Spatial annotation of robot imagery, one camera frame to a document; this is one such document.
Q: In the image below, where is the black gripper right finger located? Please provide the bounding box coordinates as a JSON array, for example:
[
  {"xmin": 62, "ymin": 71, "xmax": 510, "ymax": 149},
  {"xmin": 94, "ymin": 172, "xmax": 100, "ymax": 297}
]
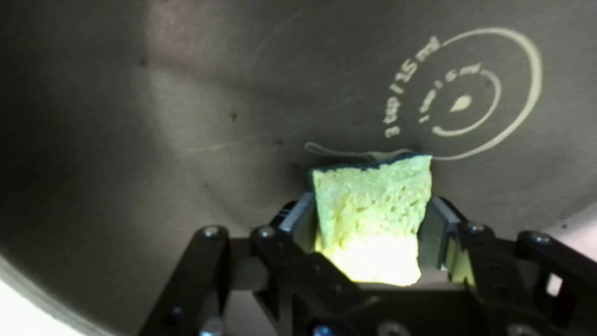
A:
[{"xmin": 415, "ymin": 194, "xmax": 597, "ymax": 336}]

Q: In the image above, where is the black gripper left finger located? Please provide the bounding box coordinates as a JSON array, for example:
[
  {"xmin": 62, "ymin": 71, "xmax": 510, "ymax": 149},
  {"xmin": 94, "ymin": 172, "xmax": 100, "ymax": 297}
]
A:
[{"xmin": 137, "ymin": 189, "xmax": 378, "ymax": 336}]

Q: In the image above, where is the yellow green sponge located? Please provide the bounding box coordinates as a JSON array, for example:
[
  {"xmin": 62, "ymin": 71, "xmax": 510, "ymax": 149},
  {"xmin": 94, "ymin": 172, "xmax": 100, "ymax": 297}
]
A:
[{"xmin": 310, "ymin": 153, "xmax": 435, "ymax": 287}]

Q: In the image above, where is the dark frying pan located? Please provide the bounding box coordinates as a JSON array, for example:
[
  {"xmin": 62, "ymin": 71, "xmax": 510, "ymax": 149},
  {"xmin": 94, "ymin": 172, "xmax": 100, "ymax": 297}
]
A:
[{"xmin": 0, "ymin": 0, "xmax": 597, "ymax": 336}]

